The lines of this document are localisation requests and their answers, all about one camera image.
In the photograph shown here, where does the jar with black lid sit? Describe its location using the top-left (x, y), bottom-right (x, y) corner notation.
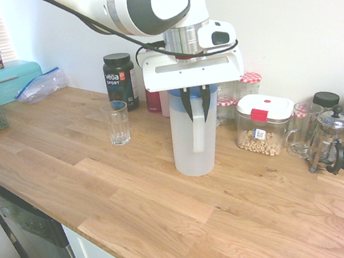
top-left (310, 88), bottom-right (342, 115)

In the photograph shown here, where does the clear drinking glass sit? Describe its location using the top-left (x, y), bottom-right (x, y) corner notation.
top-left (99, 99), bottom-right (134, 148)

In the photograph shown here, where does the pink water bottle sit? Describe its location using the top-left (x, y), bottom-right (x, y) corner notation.
top-left (159, 90), bottom-right (171, 118)

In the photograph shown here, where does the clear cereal container white lid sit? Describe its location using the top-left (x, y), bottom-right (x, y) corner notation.
top-left (230, 88), bottom-right (301, 162)

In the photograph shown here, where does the clear plastic zip bag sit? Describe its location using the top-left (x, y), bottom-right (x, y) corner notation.
top-left (10, 65), bottom-right (71, 107)

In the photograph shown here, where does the red water bottle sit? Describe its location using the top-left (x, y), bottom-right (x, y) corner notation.
top-left (144, 87), bottom-right (164, 114)

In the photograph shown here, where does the stainless steel dishwasher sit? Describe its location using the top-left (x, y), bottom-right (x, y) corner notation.
top-left (0, 158), bottom-right (82, 258)

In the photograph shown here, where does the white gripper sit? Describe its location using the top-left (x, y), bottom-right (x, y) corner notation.
top-left (140, 42), bottom-right (251, 130)

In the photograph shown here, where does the black protein powder tub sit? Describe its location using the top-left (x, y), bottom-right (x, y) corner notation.
top-left (100, 50), bottom-right (142, 115)

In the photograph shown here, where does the clear glass mug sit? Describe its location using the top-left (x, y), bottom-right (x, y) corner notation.
top-left (280, 100), bottom-right (330, 161)

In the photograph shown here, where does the translucent pitcher with blue lid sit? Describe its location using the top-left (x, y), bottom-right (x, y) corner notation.
top-left (163, 83), bottom-right (229, 180)

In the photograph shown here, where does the glass french press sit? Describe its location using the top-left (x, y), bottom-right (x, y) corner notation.
top-left (300, 104), bottom-right (344, 180)

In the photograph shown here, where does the teal bread box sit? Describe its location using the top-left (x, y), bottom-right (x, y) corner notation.
top-left (0, 57), bottom-right (47, 106)

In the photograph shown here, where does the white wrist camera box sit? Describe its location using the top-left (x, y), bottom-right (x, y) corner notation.
top-left (195, 17), bottom-right (238, 51)

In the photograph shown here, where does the small jar red checkered lid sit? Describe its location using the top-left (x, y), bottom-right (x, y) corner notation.
top-left (215, 96), bottom-right (240, 126)

